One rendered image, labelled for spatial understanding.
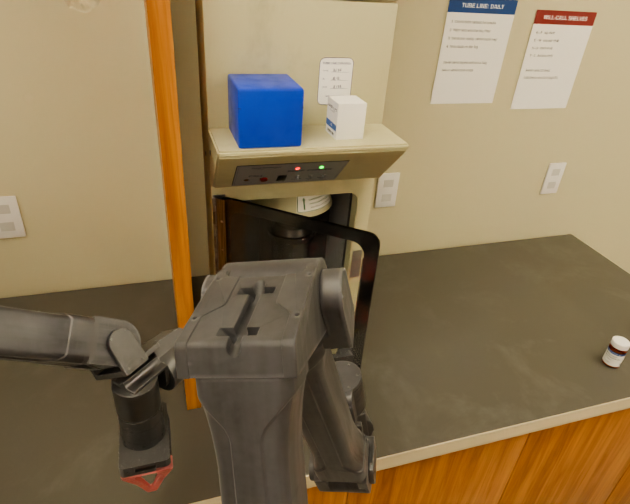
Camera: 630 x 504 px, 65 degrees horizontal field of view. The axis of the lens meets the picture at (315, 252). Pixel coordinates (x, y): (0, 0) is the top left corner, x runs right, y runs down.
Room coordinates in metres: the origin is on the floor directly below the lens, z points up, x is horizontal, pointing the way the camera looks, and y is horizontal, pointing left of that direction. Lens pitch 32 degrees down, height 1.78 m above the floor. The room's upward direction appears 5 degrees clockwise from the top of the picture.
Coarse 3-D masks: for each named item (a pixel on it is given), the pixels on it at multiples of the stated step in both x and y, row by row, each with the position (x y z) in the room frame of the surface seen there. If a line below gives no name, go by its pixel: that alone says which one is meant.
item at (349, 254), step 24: (240, 216) 0.78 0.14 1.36; (264, 216) 0.76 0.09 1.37; (288, 216) 0.75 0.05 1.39; (240, 240) 0.78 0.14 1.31; (264, 240) 0.76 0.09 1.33; (288, 240) 0.75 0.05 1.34; (312, 240) 0.73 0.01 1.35; (336, 240) 0.72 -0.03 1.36; (360, 240) 0.70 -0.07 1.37; (336, 264) 0.72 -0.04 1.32; (360, 264) 0.70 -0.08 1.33; (360, 288) 0.70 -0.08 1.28; (360, 312) 0.70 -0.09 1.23; (360, 336) 0.70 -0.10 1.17; (360, 360) 0.69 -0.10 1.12
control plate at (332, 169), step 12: (240, 168) 0.74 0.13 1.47; (252, 168) 0.74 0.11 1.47; (264, 168) 0.75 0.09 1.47; (276, 168) 0.76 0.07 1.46; (288, 168) 0.77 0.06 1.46; (312, 168) 0.79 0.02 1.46; (324, 168) 0.80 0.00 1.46; (336, 168) 0.81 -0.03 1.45; (240, 180) 0.77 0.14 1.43; (252, 180) 0.78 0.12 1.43; (288, 180) 0.81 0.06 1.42; (300, 180) 0.82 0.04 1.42; (312, 180) 0.83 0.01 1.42
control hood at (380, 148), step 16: (224, 128) 0.81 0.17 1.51; (304, 128) 0.84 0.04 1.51; (320, 128) 0.85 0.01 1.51; (368, 128) 0.87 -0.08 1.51; (384, 128) 0.88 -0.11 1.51; (224, 144) 0.73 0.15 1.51; (304, 144) 0.76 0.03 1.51; (320, 144) 0.77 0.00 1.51; (336, 144) 0.77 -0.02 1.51; (352, 144) 0.78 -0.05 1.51; (368, 144) 0.79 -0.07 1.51; (384, 144) 0.79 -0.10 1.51; (400, 144) 0.80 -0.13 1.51; (224, 160) 0.71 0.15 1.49; (240, 160) 0.72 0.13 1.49; (256, 160) 0.73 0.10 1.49; (272, 160) 0.74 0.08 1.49; (288, 160) 0.75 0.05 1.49; (304, 160) 0.76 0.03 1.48; (320, 160) 0.77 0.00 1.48; (336, 160) 0.78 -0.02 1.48; (352, 160) 0.80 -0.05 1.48; (368, 160) 0.81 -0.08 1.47; (384, 160) 0.82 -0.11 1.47; (224, 176) 0.75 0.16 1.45; (352, 176) 0.86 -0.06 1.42; (368, 176) 0.87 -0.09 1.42
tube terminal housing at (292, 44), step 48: (240, 0) 0.82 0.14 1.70; (288, 0) 0.85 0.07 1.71; (336, 0) 0.88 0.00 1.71; (240, 48) 0.82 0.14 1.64; (288, 48) 0.85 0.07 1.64; (336, 48) 0.88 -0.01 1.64; (384, 48) 0.91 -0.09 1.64; (384, 96) 0.91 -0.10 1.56; (240, 192) 0.82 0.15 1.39; (288, 192) 0.85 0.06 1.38; (336, 192) 0.89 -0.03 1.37
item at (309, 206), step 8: (256, 200) 0.91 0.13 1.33; (264, 200) 0.90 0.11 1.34; (272, 200) 0.89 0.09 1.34; (280, 200) 0.89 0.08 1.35; (288, 200) 0.88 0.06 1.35; (296, 200) 0.89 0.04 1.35; (304, 200) 0.89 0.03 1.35; (312, 200) 0.90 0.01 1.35; (320, 200) 0.91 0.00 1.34; (328, 200) 0.94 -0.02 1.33; (280, 208) 0.88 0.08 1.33; (288, 208) 0.88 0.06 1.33; (296, 208) 0.88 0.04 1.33; (304, 208) 0.88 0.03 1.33; (312, 208) 0.89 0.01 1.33; (320, 208) 0.90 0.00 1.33; (328, 208) 0.92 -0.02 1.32
